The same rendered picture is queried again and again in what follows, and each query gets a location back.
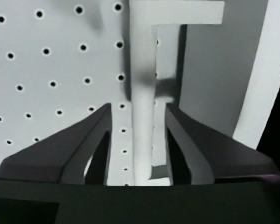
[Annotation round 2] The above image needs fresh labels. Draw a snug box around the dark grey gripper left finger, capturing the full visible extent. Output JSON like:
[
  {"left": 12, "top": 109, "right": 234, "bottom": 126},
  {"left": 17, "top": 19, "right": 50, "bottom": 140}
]
[{"left": 0, "top": 103, "right": 113, "bottom": 185}]

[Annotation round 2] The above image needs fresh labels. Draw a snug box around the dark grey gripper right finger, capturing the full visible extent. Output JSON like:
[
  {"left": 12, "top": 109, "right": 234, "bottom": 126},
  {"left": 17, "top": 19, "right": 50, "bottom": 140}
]
[{"left": 164, "top": 102, "right": 280, "bottom": 198}]

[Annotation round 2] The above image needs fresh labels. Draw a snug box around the grey perforated metal plate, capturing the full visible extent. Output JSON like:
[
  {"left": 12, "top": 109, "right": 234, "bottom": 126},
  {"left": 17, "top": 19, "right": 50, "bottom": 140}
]
[{"left": 0, "top": 0, "right": 188, "bottom": 186}]

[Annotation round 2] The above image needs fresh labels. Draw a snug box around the grey boxy benchtop instrument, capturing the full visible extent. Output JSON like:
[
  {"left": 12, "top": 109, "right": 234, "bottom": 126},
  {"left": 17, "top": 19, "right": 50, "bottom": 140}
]
[{"left": 129, "top": 0, "right": 280, "bottom": 186}]

